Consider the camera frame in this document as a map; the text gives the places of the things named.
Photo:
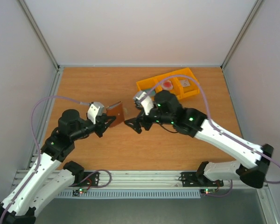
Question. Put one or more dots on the circuit board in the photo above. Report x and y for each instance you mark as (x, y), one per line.
(208, 191)
(80, 191)

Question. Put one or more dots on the grey slotted cable duct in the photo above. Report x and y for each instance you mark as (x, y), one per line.
(99, 194)

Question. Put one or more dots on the yellow three-compartment bin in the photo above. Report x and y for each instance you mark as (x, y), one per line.
(178, 90)

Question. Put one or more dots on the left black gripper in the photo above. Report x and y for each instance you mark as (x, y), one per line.
(101, 121)

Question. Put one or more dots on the brown leather card holder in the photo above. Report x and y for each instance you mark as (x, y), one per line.
(116, 110)

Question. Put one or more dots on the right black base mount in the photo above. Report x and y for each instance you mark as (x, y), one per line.
(191, 179)

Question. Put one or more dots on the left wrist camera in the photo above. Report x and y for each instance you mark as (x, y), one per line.
(95, 112)

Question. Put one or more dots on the teal card stack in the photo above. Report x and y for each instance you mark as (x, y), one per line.
(147, 90)

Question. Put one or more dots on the right circuit board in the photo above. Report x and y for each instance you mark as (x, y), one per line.
(208, 191)

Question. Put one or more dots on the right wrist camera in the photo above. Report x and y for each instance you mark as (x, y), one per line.
(143, 100)

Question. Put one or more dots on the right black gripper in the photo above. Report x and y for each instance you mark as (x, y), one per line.
(144, 120)

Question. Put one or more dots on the aluminium front rail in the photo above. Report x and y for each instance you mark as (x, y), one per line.
(139, 180)

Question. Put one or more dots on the grey white card stack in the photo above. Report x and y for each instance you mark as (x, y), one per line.
(185, 83)

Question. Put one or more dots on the left circuit board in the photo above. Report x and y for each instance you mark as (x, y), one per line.
(80, 191)

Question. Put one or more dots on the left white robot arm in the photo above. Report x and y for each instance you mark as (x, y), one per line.
(25, 203)

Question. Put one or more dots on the red circle card stack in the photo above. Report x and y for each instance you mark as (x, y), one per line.
(167, 85)

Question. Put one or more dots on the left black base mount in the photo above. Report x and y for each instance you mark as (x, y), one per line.
(88, 180)

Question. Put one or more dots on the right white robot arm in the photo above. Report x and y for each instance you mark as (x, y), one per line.
(251, 161)

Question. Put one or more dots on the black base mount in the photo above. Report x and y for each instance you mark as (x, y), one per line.
(88, 180)
(191, 179)

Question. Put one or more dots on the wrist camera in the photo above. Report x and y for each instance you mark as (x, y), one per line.
(95, 112)
(143, 100)

